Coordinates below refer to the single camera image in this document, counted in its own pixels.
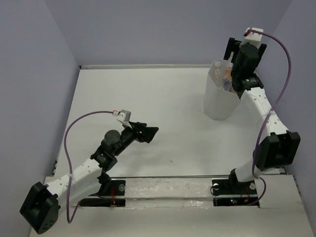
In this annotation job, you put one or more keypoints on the white octagonal bin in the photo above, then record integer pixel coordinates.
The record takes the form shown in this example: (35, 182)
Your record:
(219, 104)

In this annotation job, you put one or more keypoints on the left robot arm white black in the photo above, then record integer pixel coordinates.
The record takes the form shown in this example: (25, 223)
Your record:
(44, 203)

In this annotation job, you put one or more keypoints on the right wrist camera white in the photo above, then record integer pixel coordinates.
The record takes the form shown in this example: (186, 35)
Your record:
(252, 36)

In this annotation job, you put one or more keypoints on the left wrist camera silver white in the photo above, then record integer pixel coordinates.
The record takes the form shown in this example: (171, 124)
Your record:
(124, 117)

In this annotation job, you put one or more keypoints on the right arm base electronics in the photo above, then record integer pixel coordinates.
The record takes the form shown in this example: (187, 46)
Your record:
(225, 195)

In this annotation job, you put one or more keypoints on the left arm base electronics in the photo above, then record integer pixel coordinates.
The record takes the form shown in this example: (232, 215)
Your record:
(112, 195)

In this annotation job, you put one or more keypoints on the white front cover board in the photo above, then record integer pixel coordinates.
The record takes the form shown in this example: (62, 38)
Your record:
(182, 206)

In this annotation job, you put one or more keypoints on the aluminium back rail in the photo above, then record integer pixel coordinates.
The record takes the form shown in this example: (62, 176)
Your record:
(142, 66)

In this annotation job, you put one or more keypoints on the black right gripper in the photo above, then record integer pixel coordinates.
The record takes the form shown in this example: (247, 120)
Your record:
(233, 45)

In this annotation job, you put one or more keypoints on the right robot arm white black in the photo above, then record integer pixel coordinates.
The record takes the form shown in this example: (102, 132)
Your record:
(276, 145)

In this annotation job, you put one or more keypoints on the clear bottle white cap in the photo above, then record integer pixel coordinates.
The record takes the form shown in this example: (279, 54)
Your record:
(218, 73)

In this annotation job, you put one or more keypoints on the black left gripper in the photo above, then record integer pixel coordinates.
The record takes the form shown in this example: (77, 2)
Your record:
(146, 133)

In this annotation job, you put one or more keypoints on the clear capless bottle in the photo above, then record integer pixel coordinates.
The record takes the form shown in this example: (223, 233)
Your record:
(227, 78)

